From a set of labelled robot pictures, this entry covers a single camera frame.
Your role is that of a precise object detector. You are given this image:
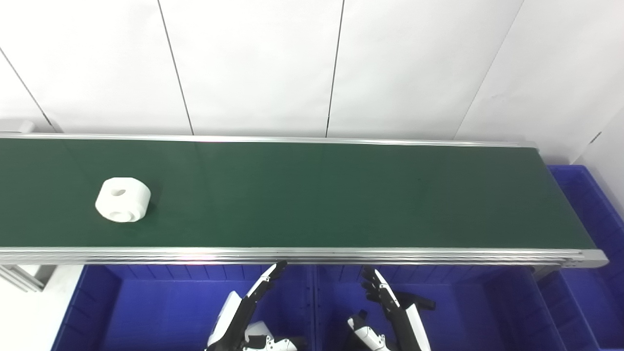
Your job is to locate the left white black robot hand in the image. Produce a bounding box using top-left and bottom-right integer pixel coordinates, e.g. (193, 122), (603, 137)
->
(205, 261), (306, 351)

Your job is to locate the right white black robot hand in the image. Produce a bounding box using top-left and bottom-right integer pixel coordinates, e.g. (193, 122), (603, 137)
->
(343, 266), (433, 351)

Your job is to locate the white round part with hole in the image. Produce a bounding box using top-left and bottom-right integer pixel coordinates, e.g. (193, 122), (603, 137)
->
(95, 177), (152, 223)

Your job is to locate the blue plastic bin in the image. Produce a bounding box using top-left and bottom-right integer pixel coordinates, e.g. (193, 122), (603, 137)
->
(51, 264), (315, 351)
(535, 165), (624, 351)
(310, 265), (561, 351)

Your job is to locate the green conveyor belt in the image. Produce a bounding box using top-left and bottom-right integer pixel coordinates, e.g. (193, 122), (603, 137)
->
(0, 132), (610, 269)

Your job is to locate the aluminum conveyor support leg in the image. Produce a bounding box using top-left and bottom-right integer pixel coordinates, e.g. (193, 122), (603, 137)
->
(0, 264), (58, 293)

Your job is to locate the grey conveyor motor box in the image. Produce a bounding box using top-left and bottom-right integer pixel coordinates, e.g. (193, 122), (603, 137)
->
(0, 119), (63, 135)

